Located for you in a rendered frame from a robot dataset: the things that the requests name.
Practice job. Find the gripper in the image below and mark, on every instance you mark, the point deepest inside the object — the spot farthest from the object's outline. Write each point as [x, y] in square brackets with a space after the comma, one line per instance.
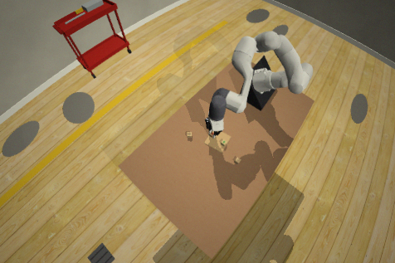
[210, 128]

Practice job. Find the tan square mat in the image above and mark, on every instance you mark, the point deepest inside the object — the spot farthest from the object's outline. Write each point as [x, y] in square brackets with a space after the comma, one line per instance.
[216, 142]

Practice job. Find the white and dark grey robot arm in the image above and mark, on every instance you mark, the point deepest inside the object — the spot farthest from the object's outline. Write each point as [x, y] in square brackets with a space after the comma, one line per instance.
[293, 76]

